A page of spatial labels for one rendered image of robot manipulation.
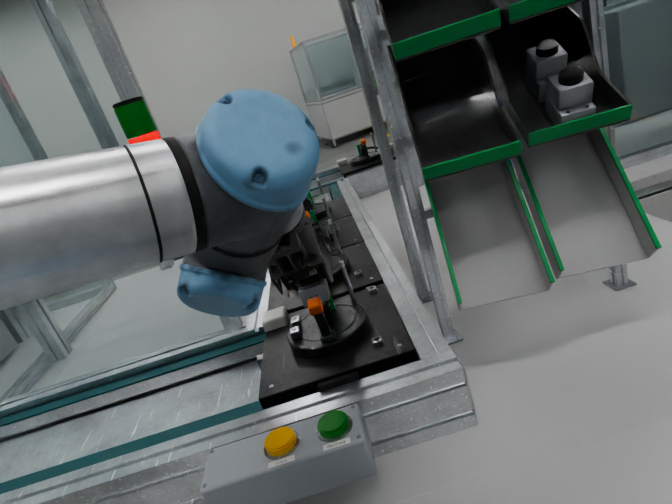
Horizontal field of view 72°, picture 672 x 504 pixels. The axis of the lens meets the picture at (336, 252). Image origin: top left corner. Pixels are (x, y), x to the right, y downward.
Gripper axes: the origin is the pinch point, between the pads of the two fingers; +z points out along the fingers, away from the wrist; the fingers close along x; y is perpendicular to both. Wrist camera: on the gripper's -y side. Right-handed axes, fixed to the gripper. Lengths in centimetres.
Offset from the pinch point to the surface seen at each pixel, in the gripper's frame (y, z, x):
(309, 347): 11.5, 3.4, -3.3
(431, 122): -12.7, -9.1, 25.7
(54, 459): 14, 11, -51
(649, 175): -20, 48, 91
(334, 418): 24.3, -5.3, -1.2
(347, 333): 11.1, 3.7, 3.0
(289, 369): 13.6, 4.2, -7.3
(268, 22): -911, 574, 4
